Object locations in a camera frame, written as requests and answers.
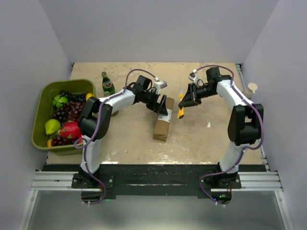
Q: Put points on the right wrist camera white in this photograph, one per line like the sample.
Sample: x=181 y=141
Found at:
x=194 y=77

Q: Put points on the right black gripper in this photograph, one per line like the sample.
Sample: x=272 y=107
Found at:
x=189 y=100

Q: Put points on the brown cardboard express box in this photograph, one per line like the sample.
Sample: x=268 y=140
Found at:
x=161 y=127

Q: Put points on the green glass bottle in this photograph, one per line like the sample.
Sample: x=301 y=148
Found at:
x=107 y=85
x=115 y=113

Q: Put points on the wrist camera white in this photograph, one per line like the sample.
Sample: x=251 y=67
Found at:
x=158 y=85
x=194 y=77

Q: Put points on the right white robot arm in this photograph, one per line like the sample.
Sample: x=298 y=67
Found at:
x=245 y=129

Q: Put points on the dark black grape bunch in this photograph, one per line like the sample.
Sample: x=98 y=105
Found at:
x=77 y=97

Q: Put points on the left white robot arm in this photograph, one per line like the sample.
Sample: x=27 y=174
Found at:
x=95 y=118

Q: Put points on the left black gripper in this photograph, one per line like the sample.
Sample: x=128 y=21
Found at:
x=157 y=107

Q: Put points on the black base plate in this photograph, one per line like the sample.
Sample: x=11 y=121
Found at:
x=112 y=180

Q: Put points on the red purple grape bunch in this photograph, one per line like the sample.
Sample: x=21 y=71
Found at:
x=68 y=112

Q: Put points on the yellow green pear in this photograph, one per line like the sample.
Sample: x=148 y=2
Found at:
x=51 y=126

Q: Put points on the red dragon fruit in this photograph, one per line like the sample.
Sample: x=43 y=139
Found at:
x=70 y=130

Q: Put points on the lower dark red grapes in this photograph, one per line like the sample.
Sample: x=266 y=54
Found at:
x=59 y=140

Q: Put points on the yellow lemon fruit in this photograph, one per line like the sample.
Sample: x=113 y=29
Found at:
x=89 y=95

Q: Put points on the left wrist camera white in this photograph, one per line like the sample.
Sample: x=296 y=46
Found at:
x=158 y=85

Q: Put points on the olive green plastic bin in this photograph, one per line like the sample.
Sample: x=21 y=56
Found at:
x=45 y=109

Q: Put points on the beige cup bottle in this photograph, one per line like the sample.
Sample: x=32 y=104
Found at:
x=250 y=90

